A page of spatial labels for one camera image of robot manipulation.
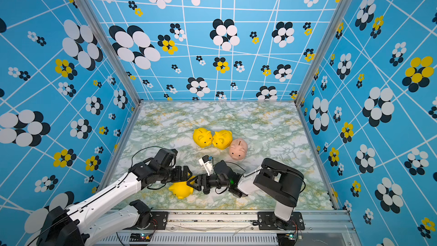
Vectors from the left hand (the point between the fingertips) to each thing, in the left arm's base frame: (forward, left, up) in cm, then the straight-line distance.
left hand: (187, 174), depth 81 cm
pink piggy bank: (+12, -25, +3) cm, 28 cm away
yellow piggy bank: (+19, -6, +3) cm, 20 cm away
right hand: (-4, -3, +1) cm, 6 cm away
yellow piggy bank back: (+18, -16, +4) cm, 25 cm away
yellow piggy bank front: (-7, +1, +2) cm, 8 cm away
